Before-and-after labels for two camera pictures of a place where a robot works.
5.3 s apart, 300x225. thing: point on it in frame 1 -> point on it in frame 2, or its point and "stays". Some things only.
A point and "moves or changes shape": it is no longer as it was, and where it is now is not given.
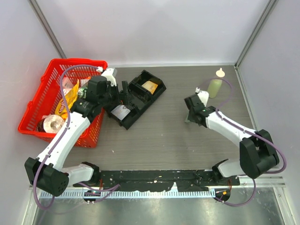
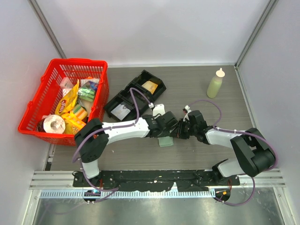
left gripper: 115,88 -> 166,132
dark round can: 40,126 stays
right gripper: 189,116 -> 180,134
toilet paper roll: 52,123 stays
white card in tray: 121,111 stays
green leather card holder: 187,121 moves or changes shape
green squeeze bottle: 215,84 stays
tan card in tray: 150,86 stays
